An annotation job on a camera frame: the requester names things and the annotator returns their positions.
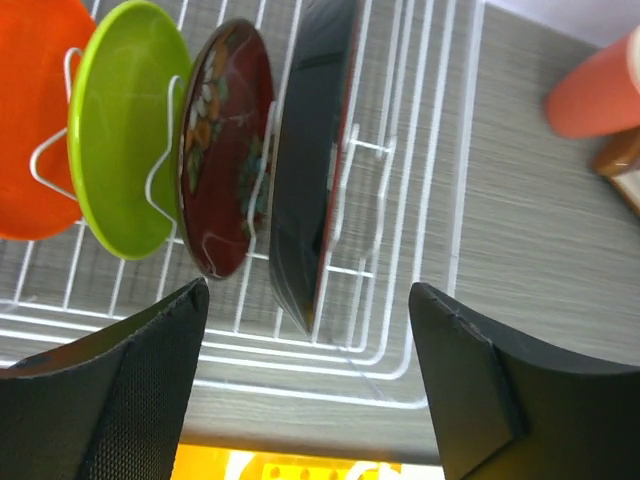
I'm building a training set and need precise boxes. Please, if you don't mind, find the large red cream plate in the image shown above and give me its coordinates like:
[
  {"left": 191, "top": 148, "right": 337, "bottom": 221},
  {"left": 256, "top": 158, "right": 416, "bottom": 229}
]
[{"left": 269, "top": 1, "right": 363, "bottom": 333}]

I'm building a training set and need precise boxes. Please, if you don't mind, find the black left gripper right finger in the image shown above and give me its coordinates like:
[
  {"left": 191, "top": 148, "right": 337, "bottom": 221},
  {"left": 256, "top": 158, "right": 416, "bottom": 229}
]
[{"left": 409, "top": 283, "right": 639, "bottom": 479}]

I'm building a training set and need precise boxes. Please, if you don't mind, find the red floral plate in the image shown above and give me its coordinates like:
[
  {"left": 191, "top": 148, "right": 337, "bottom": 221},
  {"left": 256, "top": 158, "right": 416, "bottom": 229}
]
[{"left": 177, "top": 18, "right": 274, "bottom": 280}]

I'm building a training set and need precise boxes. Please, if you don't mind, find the yellow board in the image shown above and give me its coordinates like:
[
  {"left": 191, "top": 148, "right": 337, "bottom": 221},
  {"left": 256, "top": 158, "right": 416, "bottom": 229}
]
[{"left": 172, "top": 442, "right": 404, "bottom": 480}]

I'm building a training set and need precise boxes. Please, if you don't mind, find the orange mug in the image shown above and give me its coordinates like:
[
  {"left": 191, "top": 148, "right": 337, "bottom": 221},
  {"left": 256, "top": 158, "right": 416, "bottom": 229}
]
[{"left": 545, "top": 29, "right": 639, "bottom": 138}]

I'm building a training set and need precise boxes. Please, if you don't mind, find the green plate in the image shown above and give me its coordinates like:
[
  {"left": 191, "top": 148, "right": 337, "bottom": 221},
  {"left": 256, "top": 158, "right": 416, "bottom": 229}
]
[{"left": 67, "top": 1, "right": 191, "bottom": 260}]

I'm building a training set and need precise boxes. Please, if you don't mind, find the wooden shelf rack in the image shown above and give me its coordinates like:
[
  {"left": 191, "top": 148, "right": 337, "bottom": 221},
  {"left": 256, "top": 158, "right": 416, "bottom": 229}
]
[{"left": 591, "top": 127, "right": 639, "bottom": 214}]

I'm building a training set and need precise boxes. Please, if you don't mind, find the orange plate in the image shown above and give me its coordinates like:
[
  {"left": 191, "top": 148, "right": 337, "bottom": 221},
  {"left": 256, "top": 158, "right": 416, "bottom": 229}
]
[{"left": 1, "top": 1, "right": 95, "bottom": 241}]

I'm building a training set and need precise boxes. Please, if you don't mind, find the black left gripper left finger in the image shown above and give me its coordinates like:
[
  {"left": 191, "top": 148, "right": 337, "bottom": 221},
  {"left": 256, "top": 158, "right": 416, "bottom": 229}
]
[{"left": 1, "top": 278, "right": 209, "bottom": 479}]

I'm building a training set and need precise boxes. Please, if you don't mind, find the white wire dish rack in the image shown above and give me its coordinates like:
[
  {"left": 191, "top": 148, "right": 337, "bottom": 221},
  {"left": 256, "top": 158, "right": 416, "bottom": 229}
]
[{"left": 1, "top": 1, "right": 476, "bottom": 410}]

